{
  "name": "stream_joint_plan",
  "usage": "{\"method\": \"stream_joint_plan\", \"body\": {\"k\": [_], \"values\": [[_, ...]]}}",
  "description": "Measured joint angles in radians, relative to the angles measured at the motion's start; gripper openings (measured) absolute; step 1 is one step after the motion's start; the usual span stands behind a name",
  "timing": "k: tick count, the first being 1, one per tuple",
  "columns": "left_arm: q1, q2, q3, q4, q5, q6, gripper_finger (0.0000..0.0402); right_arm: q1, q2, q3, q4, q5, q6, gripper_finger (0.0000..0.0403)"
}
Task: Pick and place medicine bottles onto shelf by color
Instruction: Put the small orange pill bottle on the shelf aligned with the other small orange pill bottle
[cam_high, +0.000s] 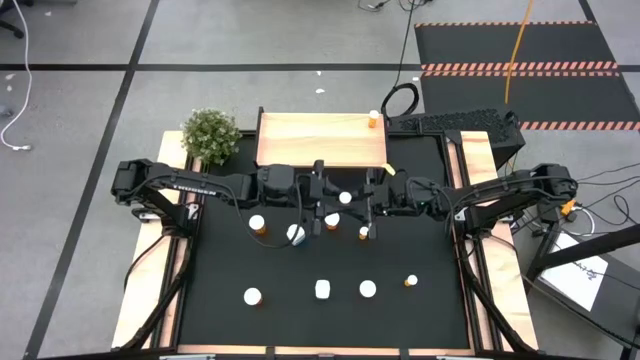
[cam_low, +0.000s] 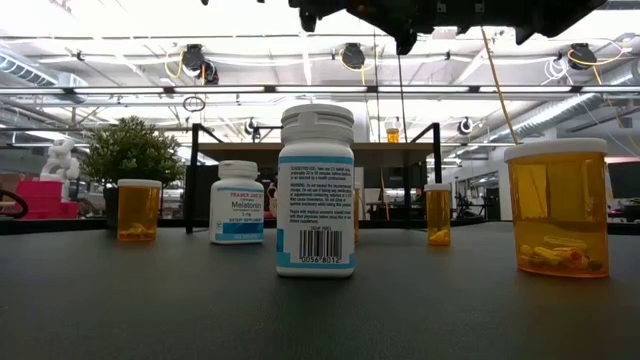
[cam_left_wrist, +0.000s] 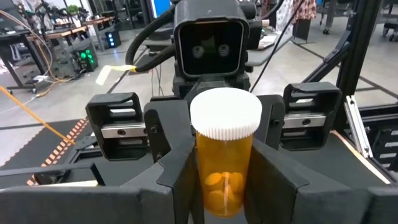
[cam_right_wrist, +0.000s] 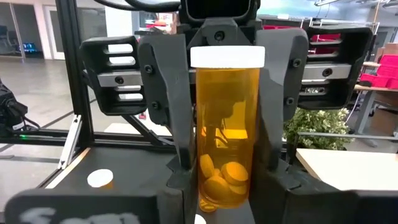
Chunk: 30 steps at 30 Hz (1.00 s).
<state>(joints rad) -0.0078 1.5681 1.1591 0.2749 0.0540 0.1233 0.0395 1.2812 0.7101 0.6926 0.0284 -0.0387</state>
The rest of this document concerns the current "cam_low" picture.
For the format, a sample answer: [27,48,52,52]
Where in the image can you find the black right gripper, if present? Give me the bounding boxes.
[287,0,516,56]

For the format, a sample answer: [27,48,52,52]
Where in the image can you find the white pill bottle blue label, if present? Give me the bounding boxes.
[275,103,357,279]
[208,159,266,246]

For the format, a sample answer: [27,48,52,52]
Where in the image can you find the large orange pill bottle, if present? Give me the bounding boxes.
[503,137,611,279]

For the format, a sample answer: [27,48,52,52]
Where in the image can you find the medium orange pill bottle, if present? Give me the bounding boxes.
[116,178,163,244]

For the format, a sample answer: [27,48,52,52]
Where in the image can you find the wooden shelf black metal legs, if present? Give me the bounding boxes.
[184,122,445,236]

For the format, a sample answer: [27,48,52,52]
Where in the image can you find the long LED light bar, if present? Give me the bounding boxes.
[0,84,640,96]

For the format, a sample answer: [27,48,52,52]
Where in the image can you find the potted green plant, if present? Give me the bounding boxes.
[79,115,187,231]

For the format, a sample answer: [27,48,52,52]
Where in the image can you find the black computer monitor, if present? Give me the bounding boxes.
[607,160,640,201]

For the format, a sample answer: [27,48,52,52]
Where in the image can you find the white robot figure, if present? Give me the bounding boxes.
[38,137,81,201]

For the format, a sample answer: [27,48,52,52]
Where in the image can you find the red plastic bins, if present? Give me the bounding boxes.
[14,179,80,220]

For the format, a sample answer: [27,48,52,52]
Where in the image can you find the black ceiling cable reel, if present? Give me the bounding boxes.
[179,43,207,74]
[199,59,221,86]
[568,42,597,71]
[341,42,367,71]

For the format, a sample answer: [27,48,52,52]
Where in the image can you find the black hanging cable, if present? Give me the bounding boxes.
[396,53,407,144]

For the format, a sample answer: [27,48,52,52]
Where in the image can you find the yellow power cord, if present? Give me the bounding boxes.
[479,25,521,146]

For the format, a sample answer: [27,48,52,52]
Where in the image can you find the black hanging ring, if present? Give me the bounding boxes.
[181,95,207,114]

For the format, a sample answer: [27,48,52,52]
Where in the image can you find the silver ventilation duct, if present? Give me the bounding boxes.
[0,49,89,106]
[487,59,640,146]

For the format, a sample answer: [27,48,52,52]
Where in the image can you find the black looped cable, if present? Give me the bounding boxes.
[0,188,30,220]

